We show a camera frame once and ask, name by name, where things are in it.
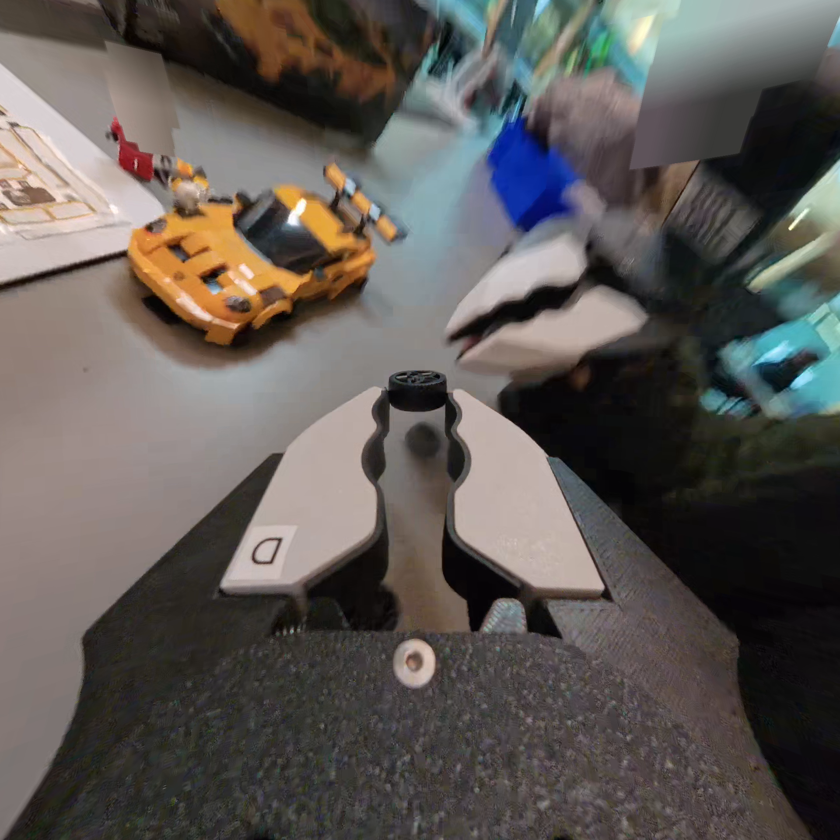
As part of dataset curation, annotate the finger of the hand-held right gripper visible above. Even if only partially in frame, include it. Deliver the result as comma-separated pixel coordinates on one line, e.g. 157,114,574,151
456,285,652,376
445,230,593,343

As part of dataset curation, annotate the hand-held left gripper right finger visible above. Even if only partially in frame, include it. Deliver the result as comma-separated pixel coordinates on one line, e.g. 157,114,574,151
446,387,606,603

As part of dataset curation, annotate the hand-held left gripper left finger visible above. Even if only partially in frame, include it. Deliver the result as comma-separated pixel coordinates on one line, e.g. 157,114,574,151
220,386,389,603

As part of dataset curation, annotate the yellow lego car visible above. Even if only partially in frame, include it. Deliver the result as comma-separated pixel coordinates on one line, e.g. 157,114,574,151
126,163,408,347

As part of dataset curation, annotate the lego set box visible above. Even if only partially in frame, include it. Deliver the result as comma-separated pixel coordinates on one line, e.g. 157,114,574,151
98,0,441,142

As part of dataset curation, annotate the small white yellow lego piece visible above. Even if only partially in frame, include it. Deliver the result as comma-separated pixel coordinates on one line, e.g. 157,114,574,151
154,157,211,217

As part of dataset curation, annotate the red lego minifigure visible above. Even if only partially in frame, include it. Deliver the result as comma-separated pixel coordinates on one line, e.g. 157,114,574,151
106,117,158,181

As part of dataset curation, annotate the lego sticker sheet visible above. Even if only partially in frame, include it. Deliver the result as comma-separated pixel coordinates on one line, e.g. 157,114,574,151
0,105,122,240

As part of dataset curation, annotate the blue plastic container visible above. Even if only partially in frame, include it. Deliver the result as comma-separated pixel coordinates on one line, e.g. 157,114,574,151
487,117,585,232

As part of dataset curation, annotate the white metal book stand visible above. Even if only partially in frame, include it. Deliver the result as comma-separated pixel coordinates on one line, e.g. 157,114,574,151
0,62,165,286

